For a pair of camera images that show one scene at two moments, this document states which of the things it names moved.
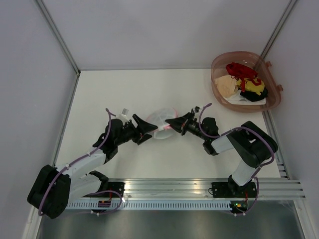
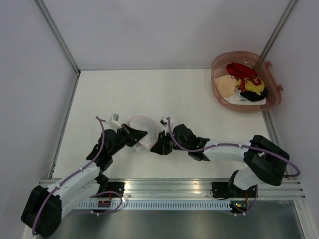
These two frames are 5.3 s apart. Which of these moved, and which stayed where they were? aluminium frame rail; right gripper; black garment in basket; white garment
Moved: right gripper
Stayed: aluminium frame rail; white garment; black garment in basket
